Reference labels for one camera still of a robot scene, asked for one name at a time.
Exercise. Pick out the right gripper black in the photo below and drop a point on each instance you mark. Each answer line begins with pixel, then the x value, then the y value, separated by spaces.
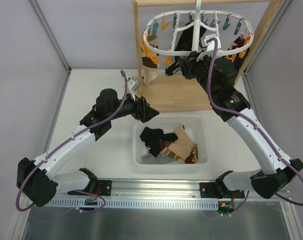
pixel 187 65

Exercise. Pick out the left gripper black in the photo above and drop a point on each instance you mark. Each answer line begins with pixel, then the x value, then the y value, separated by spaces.
pixel 140 108

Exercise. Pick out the black blue sport sock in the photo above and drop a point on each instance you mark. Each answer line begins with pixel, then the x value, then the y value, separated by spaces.
pixel 185 41

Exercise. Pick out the white round clip hanger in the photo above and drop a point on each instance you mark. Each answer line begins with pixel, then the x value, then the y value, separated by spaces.
pixel 204 22

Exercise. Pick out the brown cream striped sock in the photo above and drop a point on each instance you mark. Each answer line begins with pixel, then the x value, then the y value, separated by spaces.
pixel 150 69

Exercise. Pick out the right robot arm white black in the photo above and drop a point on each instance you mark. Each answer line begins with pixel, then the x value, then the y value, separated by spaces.
pixel 277 168

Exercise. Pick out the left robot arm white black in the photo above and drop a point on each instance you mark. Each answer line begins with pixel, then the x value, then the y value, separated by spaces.
pixel 39 179

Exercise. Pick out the small black sock in basket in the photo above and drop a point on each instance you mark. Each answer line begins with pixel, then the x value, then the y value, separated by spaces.
pixel 154 139

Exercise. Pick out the white plastic basket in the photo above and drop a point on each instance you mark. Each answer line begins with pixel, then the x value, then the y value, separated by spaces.
pixel 195 128

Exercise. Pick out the cream striped sock in basket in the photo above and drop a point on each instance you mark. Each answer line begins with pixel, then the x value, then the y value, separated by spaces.
pixel 181 148

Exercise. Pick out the black santa sock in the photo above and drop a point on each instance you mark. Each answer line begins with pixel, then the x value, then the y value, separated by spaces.
pixel 239 58

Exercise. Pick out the brown patterned sock in basket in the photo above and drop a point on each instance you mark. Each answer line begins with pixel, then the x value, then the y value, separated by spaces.
pixel 193 157

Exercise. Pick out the green circuit board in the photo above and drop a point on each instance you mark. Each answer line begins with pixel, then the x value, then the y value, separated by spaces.
pixel 225 209

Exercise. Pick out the wooden hanging rack frame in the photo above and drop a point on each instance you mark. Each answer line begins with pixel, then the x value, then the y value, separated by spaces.
pixel 173 94

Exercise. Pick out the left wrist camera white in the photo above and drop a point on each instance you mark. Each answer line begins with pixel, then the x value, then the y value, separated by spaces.
pixel 133 85

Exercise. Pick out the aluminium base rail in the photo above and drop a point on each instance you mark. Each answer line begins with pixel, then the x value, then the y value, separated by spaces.
pixel 160 189

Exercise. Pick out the left black mount plate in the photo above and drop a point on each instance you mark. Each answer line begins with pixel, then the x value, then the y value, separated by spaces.
pixel 101 187

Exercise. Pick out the black mount plate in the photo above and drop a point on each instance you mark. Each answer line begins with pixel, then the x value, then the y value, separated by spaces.
pixel 210 190
pixel 101 187

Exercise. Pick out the right black mount plate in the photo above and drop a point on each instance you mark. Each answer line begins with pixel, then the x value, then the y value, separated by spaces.
pixel 210 190

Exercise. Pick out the white slotted cable duct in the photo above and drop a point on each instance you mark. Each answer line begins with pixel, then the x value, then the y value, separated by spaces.
pixel 123 203

